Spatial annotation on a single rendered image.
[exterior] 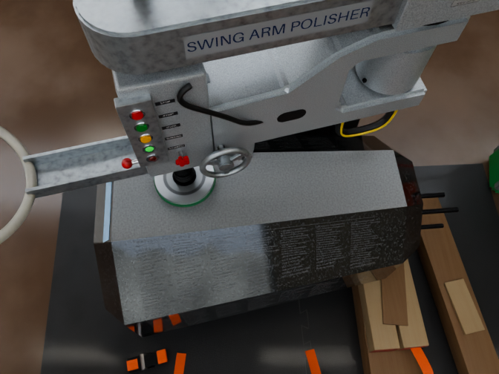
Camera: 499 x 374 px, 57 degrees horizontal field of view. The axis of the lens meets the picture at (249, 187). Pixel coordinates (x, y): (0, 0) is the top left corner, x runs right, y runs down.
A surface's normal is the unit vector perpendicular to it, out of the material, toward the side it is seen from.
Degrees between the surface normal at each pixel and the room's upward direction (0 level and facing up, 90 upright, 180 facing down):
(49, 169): 2
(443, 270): 0
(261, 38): 90
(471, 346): 0
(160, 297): 45
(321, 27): 90
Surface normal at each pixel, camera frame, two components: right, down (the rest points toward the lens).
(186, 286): 0.11, 0.33
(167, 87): 0.27, 0.87
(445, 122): 0.02, -0.43
